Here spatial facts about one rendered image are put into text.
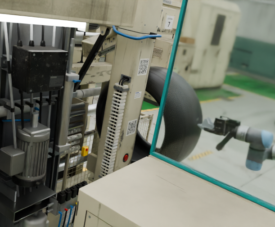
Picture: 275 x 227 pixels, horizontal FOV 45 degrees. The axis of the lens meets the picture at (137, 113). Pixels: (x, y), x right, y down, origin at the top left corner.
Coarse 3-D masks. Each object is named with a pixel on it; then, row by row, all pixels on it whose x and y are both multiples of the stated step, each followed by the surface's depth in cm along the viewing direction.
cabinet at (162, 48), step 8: (160, 40) 627; (168, 40) 654; (160, 48) 629; (168, 48) 617; (152, 56) 644; (160, 56) 631; (168, 56) 623; (152, 64) 646; (160, 64) 633; (168, 64) 630; (144, 96) 668; (152, 96) 655
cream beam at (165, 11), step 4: (164, 8) 196; (168, 8) 200; (164, 12) 198; (168, 12) 201; (172, 12) 205; (160, 16) 195; (164, 16) 199; (160, 20) 196; (164, 20) 200; (160, 24) 198; (164, 24) 201; (172, 24) 209; (160, 28) 200; (168, 32) 210
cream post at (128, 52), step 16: (144, 0) 135; (160, 0) 142; (144, 16) 137; (128, 32) 142; (144, 32) 140; (128, 48) 143; (144, 48) 144; (112, 64) 150; (128, 64) 144; (112, 80) 151; (144, 80) 153; (112, 96) 152; (128, 96) 147; (128, 112) 150; (128, 144) 159; (128, 160) 165; (96, 176) 166
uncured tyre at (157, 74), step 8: (152, 72) 167; (160, 72) 170; (152, 80) 164; (160, 80) 163; (104, 88) 181; (152, 88) 163; (160, 88) 161; (104, 96) 180; (160, 96) 161; (104, 104) 181; (96, 112) 186; (96, 120) 187; (136, 136) 207; (136, 144) 207; (144, 144) 204; (136, 152) 204; (144, 152) 203; (136, 160) 196
